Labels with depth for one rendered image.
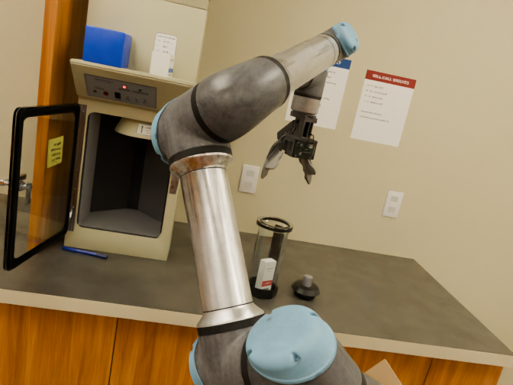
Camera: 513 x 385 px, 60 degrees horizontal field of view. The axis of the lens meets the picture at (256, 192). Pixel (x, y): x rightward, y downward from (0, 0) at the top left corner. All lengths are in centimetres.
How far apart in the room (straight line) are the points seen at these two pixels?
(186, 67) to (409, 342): 100
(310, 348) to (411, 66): 148
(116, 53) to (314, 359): 93
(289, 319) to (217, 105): 35
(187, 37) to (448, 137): 118
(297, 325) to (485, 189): 163
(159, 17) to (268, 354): 100
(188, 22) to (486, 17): 122
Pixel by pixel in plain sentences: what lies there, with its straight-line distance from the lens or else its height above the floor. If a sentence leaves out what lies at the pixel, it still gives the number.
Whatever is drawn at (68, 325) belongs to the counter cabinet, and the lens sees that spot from 132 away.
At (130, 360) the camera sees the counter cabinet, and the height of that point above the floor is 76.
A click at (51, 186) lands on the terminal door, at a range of 133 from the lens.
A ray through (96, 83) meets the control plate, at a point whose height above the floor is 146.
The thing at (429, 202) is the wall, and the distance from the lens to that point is 207.
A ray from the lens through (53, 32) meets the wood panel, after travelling 133.
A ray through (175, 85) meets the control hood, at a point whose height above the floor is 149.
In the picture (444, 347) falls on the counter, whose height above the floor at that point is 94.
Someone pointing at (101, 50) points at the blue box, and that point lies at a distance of 128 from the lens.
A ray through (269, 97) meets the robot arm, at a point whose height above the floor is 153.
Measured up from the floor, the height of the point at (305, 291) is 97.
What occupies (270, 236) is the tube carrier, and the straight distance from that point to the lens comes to 128.
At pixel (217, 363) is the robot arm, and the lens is 74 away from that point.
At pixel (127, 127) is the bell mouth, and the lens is 142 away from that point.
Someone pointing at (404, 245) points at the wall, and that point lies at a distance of 209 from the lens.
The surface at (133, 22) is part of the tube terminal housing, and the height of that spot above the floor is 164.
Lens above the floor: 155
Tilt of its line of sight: 14 degrees down
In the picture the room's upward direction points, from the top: 12 degrees clockwise
